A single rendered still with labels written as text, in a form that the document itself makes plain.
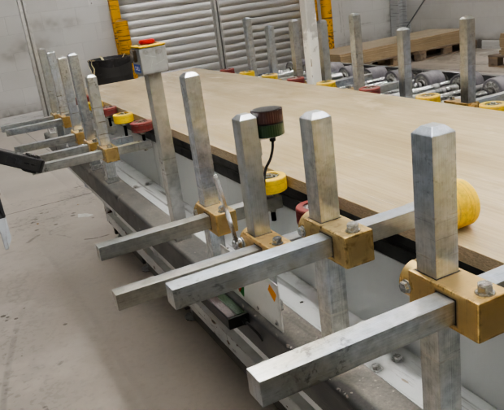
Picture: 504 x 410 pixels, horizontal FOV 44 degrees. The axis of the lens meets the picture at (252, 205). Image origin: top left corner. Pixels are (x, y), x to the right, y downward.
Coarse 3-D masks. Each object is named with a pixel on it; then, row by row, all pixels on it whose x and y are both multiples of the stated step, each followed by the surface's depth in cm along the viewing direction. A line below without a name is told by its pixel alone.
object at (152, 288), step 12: (228, 252) 117; (240, 252) 117; (252, 252) 116; (192, 264) 114; (204, 264) 113; (216, 264) 113; (156, 276) 111; (168, 276) 111; (180, 276) 111; (120, 288) 109; (132, 288) 108; (144, 288) 108; (156, 288) 109; (120, 300) 107; (132, 300) 108; (144, 300) 109
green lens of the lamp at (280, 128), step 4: (276, 124) 115; (280, 124) 116; (260, 128) 115; (264, 128) 115; (268, 128) 115; (272, 128) 115; (276, 128) 115; (280, 128) 116; (284, 128) 117; (260, 132) 115; (264, 132) 115; (268, 132) 115; (272, 132) 115; (276, 132) 115; (280, 132) 116; (284, 132) 117; (260, 136) 116; (264, 136) 115; (268, 136) 115; (272, 136) 115; (276, 136) 116
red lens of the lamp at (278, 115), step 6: (252, 114) 115; (258, 114) 114; (264, 114) 114; (270, 114) 114; (276, 114) 114; (282, 114) 116; (258, 120) 115; (264, 120) 114; (270, 120) 114; (276, 120) 115
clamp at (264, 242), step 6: (246, 228) 125; (246, 234) 122; (264, 234) 121; (270, 234) 120; (276, 234) 120; (246, 240) 122; (252, 240) 120; (258, 240) 118; (264, 240) 118; (270, 240) 118; (282, 240) 117; (288, 240) 117; (264, 246) 115; (270, 246) 115
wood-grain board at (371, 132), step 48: (144, 96) 294; (240, 96) 259; (288, 96) 244; (336, 96) 231; (384, 96) 220; (288, 144) 173; (336, 144) 166; (384, 144) 160; (480, 144) 149; (384, 192) 126; (480, 192) 119; (480, 240) 99
